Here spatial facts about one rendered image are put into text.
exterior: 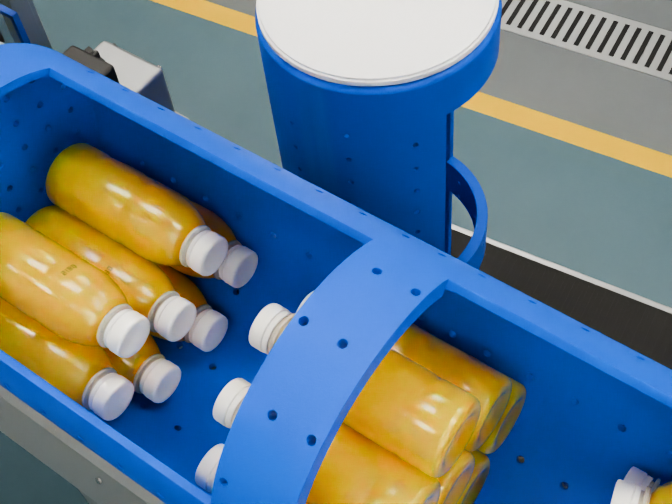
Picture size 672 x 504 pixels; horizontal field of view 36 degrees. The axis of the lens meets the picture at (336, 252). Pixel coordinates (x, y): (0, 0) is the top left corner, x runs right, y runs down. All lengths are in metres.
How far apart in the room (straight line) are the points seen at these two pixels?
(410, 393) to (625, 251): 1.56
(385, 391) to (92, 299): 0.27
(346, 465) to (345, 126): 0.51
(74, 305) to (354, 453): 0.27
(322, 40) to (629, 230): 1.27
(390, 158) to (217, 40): 1.56
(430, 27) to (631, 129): 1.37
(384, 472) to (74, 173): 0.41
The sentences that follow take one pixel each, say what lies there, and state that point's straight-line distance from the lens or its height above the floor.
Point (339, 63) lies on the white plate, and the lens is 1.13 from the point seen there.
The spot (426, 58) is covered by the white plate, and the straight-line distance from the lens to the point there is 1.13.
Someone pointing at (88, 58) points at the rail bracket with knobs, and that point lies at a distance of 1.25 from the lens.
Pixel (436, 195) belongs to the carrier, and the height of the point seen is 0.82.
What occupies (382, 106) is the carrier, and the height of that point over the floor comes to 1.00.
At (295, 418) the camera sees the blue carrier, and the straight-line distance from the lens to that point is 0.69.
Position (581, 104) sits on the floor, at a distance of 2.52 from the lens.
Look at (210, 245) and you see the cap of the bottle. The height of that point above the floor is 1.11.
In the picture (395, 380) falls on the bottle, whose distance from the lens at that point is 0.74.
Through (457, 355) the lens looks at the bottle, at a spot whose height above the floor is 1.12.
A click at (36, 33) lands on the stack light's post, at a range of 1.66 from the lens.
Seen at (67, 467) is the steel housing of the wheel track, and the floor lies 0.86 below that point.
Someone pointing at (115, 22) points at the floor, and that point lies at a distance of 2.84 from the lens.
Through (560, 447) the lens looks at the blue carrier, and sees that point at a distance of 0.91.
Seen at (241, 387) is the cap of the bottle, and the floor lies 1.12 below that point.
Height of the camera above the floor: 1.83
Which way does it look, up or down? 55 degrees down
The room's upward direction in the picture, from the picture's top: 8 degrees counter-clockwise
